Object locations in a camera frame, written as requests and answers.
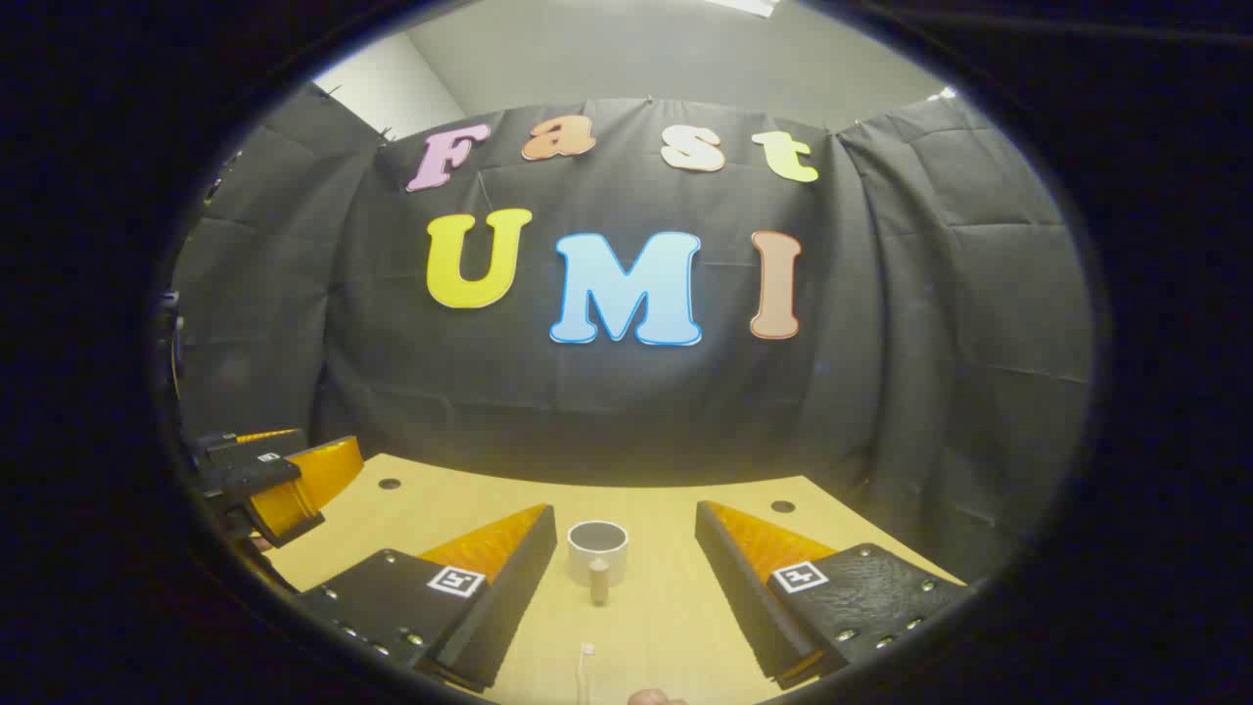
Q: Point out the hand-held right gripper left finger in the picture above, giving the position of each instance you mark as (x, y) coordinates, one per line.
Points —
(514, 597)

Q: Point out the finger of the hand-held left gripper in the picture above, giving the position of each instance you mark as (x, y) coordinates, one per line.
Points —
(313, 485)
(230, 446)

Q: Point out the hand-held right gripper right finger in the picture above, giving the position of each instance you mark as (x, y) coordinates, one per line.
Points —
(734, 597)

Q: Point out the wooden toothbrush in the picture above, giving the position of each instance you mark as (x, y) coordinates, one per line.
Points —
(584, 676)

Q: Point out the light wooden desktop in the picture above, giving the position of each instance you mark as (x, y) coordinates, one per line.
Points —
(666, 627)

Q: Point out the black backdrop cloth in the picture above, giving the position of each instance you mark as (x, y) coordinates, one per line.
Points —
(881, 343)

